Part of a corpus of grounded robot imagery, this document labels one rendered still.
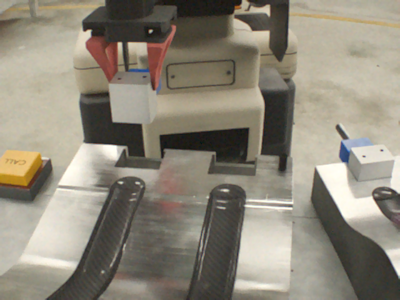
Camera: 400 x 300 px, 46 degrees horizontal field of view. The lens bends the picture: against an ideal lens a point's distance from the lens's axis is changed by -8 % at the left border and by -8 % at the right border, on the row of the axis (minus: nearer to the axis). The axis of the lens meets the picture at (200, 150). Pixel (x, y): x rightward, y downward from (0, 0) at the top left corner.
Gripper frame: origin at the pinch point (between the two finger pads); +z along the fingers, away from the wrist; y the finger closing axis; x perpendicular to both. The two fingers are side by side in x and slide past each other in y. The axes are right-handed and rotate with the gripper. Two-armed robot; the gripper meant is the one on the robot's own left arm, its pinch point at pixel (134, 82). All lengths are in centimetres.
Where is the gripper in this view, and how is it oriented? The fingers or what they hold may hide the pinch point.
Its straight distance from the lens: 63.5
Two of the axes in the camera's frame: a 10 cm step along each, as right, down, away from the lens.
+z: 0.1, 8.4, 5.4
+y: 9.9, 0.8, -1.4
